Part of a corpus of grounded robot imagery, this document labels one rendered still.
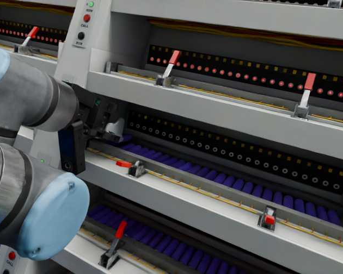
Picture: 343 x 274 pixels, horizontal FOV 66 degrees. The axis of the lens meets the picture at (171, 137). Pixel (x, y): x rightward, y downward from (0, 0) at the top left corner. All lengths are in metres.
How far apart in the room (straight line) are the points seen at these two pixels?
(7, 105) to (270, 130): 0.40
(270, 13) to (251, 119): 0.20
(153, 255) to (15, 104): 0.40
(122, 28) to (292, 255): 0.61
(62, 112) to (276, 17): 0.40
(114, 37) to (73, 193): 0.48
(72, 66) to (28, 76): 0.27
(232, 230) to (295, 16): 0.39
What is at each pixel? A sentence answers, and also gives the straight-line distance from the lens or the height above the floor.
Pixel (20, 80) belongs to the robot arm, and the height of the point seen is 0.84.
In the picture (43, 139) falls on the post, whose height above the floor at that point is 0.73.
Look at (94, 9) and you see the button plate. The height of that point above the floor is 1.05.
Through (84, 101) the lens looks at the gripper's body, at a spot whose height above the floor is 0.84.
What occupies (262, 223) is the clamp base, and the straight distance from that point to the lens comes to 0.48.
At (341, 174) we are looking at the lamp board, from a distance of 0.65.
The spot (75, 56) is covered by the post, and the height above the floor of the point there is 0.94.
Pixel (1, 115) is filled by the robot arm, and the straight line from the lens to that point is 0.40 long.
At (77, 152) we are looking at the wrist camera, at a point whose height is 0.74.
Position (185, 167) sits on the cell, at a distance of 0.59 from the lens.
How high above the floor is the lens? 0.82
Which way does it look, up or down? level
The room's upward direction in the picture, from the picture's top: 17 degrees clockwise
